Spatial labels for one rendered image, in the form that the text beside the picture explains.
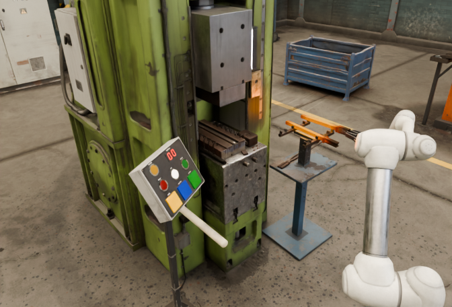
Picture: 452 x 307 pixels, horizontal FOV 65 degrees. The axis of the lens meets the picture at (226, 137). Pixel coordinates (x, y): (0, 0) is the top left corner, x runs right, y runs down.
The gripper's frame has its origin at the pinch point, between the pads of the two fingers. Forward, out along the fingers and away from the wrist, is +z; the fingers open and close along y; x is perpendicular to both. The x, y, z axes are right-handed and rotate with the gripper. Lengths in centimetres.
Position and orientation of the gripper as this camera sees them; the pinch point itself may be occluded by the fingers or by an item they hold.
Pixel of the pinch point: (344, 130)
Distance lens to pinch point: 245.6
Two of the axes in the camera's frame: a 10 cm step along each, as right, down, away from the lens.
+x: -0.3, -8.9, -4.5
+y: 7.9, -2.9, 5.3
